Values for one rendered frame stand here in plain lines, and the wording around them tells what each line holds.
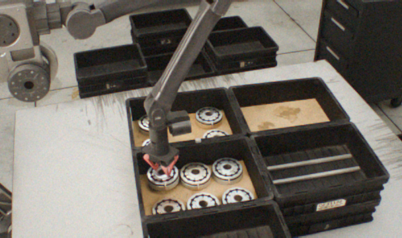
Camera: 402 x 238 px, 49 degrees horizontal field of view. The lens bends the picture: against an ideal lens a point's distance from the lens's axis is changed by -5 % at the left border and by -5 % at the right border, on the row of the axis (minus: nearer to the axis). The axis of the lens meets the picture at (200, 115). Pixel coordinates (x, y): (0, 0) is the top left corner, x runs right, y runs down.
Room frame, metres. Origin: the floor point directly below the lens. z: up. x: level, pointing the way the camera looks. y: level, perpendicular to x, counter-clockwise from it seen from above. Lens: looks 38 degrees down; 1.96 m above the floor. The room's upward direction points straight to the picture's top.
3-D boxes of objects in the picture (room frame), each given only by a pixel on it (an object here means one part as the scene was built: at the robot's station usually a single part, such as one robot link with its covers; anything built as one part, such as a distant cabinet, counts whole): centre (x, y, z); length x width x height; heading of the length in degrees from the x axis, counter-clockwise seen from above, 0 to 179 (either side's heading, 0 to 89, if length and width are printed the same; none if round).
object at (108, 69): (2.27, 0.52, 0.37); 0.40 x 0.30 x 0.45; 106
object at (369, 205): (1.10, -0.39, 0.76); 0.40 x 0.30 x 0.12; 101
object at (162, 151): (1.08, 0.13, 1.00); 0.10 x 0.07 x 0.07; 56
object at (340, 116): (1.40, -0.33, 0.87); 0.40 x 0.30 x 0.11; 101
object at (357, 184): (1.10, -0.39, 0.92); 0.40 x 0.30 x 0.02; 101
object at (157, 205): (0.94, 0.10, 0.86); 0.10 x 0.10 x 0.01
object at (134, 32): (2.77, 0.25, 0.37); 0.40 x 0.30 x 0.45; 106
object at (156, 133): (1.08, 0.12, 1.06); 0.07 x 0.06 x 0.07; 107
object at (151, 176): (1.08, 0.12, 0.88); 0.10 x 0.10 x 0.01
